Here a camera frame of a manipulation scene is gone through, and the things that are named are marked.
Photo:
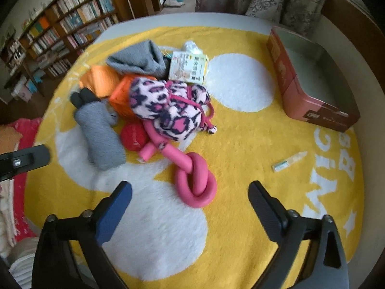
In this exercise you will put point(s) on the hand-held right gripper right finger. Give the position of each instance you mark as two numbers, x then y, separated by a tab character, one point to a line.
261	204

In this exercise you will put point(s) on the red tin container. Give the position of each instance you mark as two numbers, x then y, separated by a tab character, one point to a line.
300	96

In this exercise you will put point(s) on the orange ribbed box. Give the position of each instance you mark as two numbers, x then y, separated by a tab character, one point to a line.
100	79

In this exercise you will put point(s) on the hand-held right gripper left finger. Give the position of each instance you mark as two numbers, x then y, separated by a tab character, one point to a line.
115	213

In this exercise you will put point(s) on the white plastic wad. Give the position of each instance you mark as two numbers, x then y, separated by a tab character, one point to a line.
191	47

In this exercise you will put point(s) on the yellow printed carton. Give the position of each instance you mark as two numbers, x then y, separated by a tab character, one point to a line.
186	66

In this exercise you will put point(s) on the red ball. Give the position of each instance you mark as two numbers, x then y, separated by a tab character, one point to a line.
134	137

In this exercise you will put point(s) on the orange embossed cube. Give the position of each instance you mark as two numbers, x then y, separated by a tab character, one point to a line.
120	96

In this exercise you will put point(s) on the brown wooden headboard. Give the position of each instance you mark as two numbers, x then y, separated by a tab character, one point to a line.
355	24

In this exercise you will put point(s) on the orange cushion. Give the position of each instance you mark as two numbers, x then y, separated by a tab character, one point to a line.
9	138

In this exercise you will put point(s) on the grey knit cloth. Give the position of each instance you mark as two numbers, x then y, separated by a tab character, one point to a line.
135	57

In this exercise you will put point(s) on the pink leopard print fleece hat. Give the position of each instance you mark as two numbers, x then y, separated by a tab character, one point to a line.
168	111

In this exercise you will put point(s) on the wooden bookshelf with books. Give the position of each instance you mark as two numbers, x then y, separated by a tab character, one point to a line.
75	15

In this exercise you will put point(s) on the white cloth pile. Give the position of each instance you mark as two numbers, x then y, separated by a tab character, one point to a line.
6	216

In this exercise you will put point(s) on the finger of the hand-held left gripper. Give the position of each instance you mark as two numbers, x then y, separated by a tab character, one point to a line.
27	159

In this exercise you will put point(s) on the yellow printed blanket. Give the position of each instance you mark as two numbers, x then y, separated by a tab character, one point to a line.
240	144

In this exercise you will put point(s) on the grey sock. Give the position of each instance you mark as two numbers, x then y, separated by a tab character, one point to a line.
99	144

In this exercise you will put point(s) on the small ointment tube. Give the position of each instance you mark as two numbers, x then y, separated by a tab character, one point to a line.
282	166

